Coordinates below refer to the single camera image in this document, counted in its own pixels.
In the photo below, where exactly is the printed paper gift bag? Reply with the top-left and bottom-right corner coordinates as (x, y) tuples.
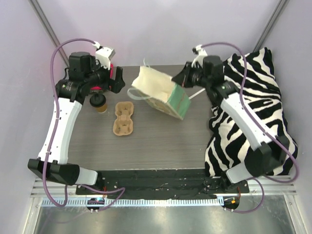
(127, 64), (191, 120)

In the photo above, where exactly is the black plastic cup lid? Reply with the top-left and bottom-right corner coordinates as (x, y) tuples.
(89, 93), (106, 108)

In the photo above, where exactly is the brown paper coffee cup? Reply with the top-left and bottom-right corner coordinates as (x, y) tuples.
(96, 103), (108, 114)

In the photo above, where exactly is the tan cloth lump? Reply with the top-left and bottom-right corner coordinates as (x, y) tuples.
(113, 101), (134, 136)

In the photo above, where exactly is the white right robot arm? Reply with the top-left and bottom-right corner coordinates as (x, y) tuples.
(171, 56), (289, 193)

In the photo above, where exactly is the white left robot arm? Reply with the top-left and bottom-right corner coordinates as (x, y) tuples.
(28, 47), (125, 195)

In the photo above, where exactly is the white paper strip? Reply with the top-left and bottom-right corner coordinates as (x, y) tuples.
(189, 88), (205, 100)

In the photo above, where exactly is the zebra striped blanket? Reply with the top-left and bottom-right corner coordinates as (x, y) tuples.
(205, 47), (298, 176)

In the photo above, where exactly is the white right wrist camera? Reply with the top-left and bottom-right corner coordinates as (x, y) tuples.
(191, 44), (207, 68)

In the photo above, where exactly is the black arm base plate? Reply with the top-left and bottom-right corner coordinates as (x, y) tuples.
(96, 168), (250, 200)

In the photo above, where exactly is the aluminium frame rail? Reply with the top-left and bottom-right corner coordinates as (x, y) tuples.
(30, 175), (298, 208)

